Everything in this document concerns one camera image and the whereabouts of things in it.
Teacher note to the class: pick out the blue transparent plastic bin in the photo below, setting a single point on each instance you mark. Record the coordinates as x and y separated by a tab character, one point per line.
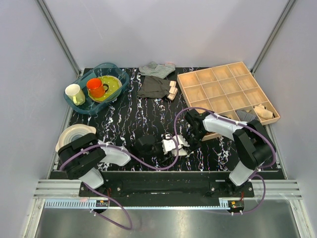
91	107

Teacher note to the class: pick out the striped grey underwear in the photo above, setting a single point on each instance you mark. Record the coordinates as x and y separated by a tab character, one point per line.
157	70

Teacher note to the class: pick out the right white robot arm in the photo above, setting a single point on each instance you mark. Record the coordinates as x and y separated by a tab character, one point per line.
254	146

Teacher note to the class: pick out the dark grey underwear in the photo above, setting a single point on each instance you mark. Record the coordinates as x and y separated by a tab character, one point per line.
155	87

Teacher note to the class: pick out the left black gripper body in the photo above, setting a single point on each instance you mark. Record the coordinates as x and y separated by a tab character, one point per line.
155	150

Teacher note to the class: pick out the rolled beige underwear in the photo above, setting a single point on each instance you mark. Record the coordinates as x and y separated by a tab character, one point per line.
263	112

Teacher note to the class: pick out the cream stacked bowls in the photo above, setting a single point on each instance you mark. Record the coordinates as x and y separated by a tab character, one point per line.
72	133

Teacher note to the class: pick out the aluminium frame post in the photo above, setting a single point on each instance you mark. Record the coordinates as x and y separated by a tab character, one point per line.
277	27
58	35

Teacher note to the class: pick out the aluminium front rail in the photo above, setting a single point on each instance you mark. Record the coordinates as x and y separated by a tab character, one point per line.
61	188

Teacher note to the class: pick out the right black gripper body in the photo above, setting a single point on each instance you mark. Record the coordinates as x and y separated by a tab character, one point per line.
193	139

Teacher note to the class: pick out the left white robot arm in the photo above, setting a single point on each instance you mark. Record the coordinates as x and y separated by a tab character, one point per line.
82	165

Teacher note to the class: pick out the yellow-green dotted plate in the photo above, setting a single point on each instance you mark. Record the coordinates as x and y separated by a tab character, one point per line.
114	88

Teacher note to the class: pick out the left aluminium frame post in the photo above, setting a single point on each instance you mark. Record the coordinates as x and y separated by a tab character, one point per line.
58	35

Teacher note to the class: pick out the wooden compartment tray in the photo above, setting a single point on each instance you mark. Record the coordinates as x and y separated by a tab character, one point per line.
223	90

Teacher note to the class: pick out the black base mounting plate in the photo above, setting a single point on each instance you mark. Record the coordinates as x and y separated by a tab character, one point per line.
213	184

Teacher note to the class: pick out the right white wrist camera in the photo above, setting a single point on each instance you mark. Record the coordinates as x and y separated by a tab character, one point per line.
181	141

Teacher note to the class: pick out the rolled striped underwear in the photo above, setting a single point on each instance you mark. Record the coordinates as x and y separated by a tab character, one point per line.
245	116

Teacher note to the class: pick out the cream yellow mug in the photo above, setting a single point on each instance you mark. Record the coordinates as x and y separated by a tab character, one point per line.
75	94

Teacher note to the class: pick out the right aluminium frame post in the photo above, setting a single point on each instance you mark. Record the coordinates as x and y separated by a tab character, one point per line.
277	27

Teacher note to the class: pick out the orange mug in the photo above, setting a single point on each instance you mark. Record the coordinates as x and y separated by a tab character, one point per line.
96	87

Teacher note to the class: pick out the white underwear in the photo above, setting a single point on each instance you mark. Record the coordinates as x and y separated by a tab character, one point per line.
183	151

